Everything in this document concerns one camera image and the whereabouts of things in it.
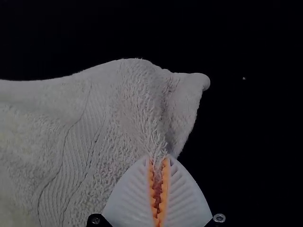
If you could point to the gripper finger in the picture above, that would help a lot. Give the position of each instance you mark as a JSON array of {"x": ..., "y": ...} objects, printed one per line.
[
  {"x": 182, "y": 198},
  {"x": 132, "y": 196}
]

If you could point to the pale towel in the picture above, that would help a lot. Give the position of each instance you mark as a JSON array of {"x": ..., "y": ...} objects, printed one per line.
[{"x": 82, "y": 132}]

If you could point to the black mat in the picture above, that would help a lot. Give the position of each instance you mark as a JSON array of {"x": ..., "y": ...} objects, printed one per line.
[{"x": 248, "y": 142}]

